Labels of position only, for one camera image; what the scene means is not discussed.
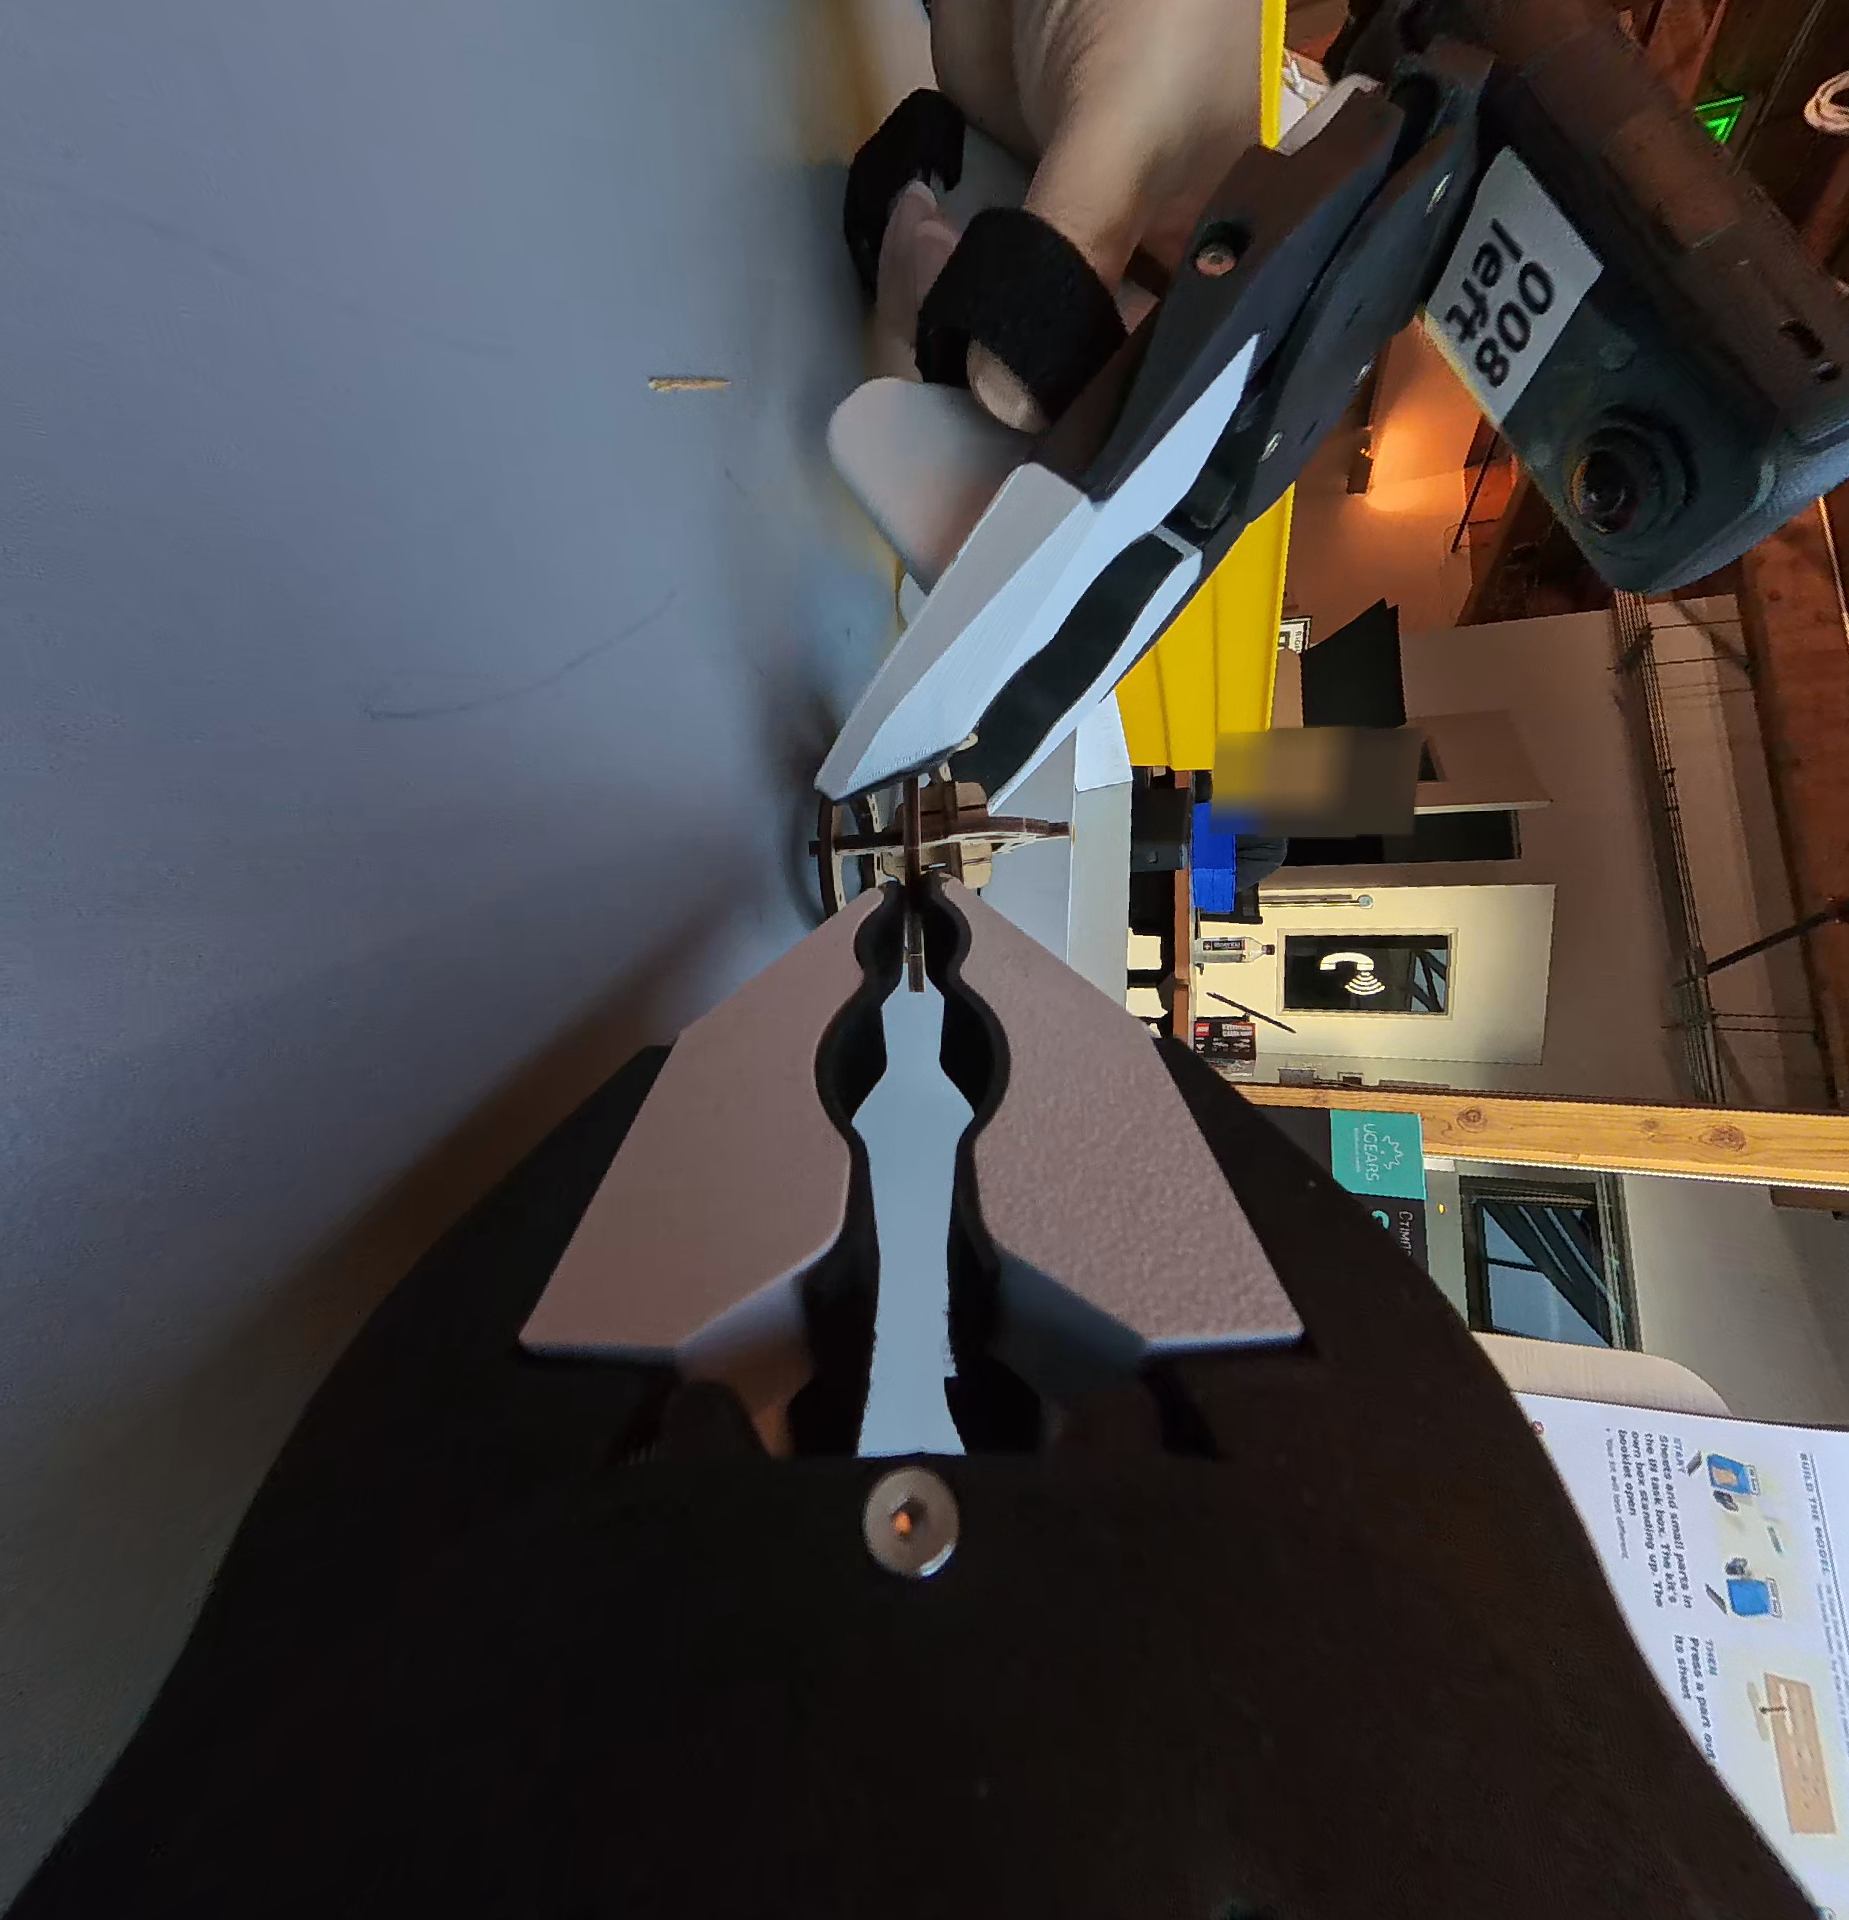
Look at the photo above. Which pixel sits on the wooden beam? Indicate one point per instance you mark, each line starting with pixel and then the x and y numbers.
pixel 1612 1133

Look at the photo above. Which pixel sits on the dark model kit box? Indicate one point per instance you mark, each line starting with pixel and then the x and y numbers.
pixel 1382 1188

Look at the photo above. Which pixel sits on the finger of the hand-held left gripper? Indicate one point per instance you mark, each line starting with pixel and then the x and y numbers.
pixel 941 658
pixel 1118 637

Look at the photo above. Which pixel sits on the wooden model wheel assembly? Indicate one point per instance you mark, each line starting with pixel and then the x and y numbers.
pixel 987 844

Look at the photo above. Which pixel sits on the white instruction sheet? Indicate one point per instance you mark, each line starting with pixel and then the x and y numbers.
pixel 1736 1648

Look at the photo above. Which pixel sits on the beige rounded panel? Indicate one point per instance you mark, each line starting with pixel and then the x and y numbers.
pixel 1598 1373

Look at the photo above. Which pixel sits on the phone sign panel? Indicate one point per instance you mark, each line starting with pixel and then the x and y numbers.
pixel 1370 978

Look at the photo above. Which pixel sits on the white box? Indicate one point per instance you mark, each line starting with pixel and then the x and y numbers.
pixel 1095 883

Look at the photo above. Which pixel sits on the person's left hand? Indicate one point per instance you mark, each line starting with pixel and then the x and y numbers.
pixel 1118 121

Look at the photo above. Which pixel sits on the small wood sliver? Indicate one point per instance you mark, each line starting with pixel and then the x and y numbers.
pixel 686 384

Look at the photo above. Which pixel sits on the clear water bottle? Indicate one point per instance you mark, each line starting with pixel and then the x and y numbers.
pixel 1233 948

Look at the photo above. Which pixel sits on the black board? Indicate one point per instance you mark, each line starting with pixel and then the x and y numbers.
pixel 1353 668

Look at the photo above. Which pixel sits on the dark framed window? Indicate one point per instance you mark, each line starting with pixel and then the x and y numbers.
pixel 1550 1261

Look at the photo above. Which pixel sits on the red and black box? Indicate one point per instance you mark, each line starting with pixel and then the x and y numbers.
pixel 1227 1034

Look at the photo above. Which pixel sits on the blue bin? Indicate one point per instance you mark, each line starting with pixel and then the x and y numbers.
pixel 1223 869

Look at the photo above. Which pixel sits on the wall lamp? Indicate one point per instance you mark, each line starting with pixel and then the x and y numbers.
pixel 1361 465

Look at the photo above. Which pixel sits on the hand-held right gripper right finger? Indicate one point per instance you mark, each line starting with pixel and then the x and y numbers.
pixel 1118 1197

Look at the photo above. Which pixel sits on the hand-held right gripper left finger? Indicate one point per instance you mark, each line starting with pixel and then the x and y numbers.
pixel 684 1197

